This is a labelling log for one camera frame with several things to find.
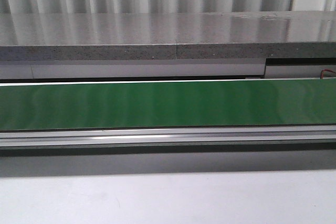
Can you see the grey speckled stone counter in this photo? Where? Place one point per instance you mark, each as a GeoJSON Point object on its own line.
{"type": "Point", "coordinates": [68, 47]}

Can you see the green conveyor belt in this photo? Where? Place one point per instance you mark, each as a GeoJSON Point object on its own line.
{"type": "Point", "coordinates": [116, 105]}

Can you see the aluminium conveyor frame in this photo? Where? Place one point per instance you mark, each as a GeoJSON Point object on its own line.
{"type": "Point", "coordinates": [144, 140]}

